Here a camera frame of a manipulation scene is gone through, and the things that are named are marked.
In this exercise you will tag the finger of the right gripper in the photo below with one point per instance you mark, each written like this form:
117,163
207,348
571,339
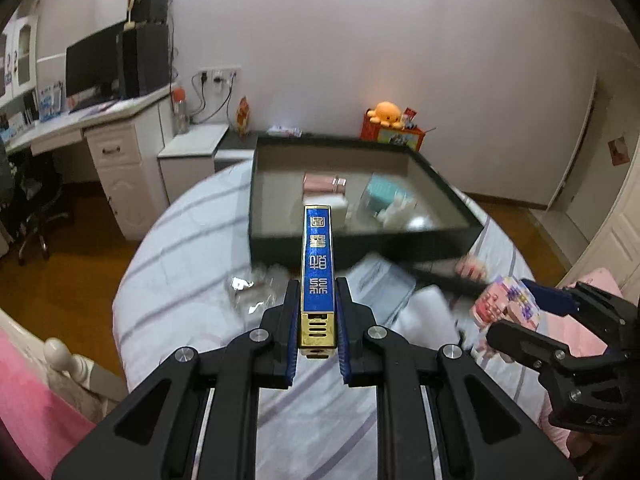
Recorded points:
552,300
525,346

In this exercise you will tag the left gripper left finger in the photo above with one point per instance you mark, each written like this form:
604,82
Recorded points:
278,360

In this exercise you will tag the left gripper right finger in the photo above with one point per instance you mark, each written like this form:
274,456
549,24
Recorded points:
355,352

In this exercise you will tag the blue gold slim box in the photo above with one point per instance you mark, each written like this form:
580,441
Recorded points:
317,339

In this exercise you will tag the clear glass bottle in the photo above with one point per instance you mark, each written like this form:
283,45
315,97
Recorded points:
255,291

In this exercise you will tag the pink white block figure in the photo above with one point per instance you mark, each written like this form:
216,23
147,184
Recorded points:
472,268

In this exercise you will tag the round table striped cloth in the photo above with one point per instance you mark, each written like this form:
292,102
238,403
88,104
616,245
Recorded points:
190,284

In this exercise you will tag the black shallow tray box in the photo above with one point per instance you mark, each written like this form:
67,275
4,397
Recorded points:
440,226

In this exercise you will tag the teal oval case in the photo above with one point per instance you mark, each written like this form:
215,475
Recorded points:
380,192

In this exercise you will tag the rose gold white box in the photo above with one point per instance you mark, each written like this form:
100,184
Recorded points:
330,191

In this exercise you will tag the low black white cabinet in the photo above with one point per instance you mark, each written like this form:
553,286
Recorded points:
234,149

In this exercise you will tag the white small side cabinet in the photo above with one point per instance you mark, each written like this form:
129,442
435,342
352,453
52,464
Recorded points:
189,158

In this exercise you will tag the white packet on cabinet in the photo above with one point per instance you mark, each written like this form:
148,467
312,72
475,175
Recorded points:
285,131

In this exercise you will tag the red storage crate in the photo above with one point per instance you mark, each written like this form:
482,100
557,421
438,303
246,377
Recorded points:
411,138

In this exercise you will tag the orange octopus plush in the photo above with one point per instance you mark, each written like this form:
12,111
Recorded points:
386,114

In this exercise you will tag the small snack bag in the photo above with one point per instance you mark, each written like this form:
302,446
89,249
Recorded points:
242,117

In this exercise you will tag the plastic bottle orange cap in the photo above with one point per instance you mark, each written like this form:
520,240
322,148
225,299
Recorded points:
181,114

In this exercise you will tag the white desk with drawers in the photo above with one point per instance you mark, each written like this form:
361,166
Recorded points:
124,141

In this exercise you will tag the pink bedding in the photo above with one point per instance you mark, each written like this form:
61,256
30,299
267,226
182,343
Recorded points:
43,426

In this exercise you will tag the black office chair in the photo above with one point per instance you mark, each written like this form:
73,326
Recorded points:
32,198

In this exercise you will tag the black computer tower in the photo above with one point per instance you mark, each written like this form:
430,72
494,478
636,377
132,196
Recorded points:
143,60

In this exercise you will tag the black computer monitor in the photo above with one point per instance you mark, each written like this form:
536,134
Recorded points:
91,63

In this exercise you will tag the black speaker on tower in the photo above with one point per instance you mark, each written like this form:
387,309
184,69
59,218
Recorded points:
149,11

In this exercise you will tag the white glass door cabinet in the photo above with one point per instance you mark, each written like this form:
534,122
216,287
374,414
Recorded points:
18,58

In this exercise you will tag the wall power strip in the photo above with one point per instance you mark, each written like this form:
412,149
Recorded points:
225,74

